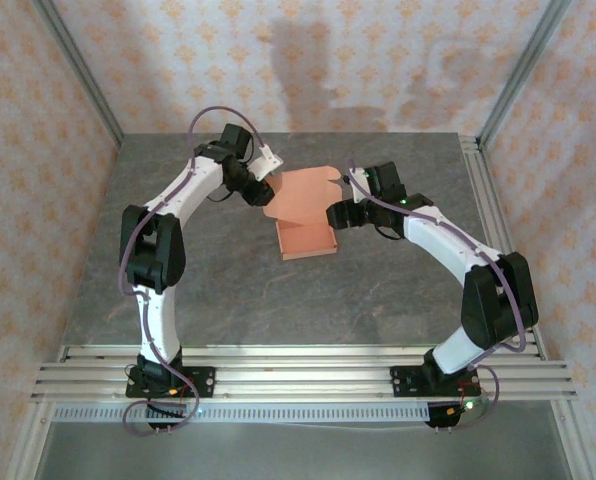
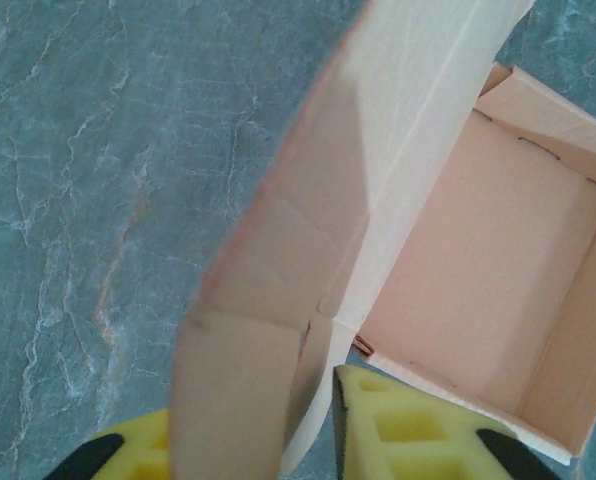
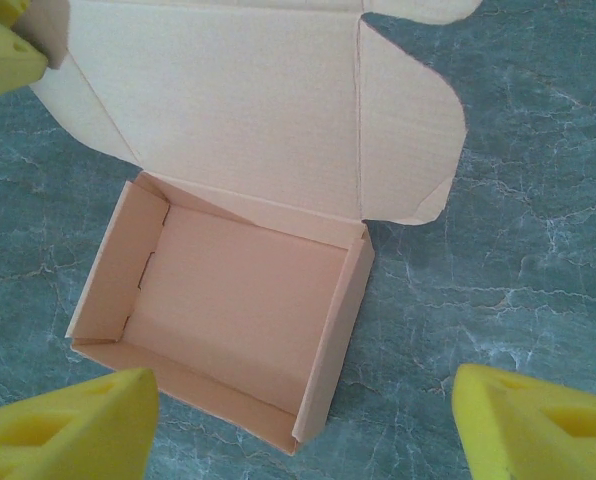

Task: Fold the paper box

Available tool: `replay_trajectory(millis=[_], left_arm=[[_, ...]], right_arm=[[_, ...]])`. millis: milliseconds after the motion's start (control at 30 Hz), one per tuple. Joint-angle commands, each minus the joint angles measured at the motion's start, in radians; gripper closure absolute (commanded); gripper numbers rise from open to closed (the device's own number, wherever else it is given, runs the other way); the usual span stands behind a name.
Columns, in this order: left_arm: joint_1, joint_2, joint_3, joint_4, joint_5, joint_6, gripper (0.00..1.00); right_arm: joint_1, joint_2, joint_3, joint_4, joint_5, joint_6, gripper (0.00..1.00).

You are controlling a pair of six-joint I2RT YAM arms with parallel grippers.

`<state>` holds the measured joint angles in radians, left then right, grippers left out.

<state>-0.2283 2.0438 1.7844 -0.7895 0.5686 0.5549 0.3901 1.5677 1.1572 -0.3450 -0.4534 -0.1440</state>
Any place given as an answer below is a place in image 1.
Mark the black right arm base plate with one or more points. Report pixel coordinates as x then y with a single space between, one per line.
403 381

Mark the aluminium frame rail bed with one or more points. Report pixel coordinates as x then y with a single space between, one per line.
298 375

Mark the black controller module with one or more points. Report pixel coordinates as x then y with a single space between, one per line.
165 413
448 416

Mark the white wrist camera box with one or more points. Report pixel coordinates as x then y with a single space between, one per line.
268 162
358 186

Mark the black right controller module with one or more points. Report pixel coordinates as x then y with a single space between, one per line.
448 416

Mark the orange paper box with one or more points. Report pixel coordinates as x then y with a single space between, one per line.
303 205

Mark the aluminium left frame post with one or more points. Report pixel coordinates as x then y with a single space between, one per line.
85 75

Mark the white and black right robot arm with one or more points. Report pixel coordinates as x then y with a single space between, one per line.
443 240

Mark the aluminium side rail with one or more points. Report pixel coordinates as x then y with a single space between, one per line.
488 210

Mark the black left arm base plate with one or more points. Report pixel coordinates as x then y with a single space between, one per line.
203 381

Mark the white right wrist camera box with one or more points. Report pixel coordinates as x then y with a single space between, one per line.
358 186

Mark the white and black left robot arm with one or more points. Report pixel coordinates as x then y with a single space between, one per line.
198 175

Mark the black left controller module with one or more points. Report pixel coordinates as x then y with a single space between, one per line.
165 413

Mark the aluminium right frame post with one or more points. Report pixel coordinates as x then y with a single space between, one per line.
520 75

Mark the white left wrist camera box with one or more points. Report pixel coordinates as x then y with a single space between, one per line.
268 162

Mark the aluminium frame post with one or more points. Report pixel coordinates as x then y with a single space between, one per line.
520 75
85 75

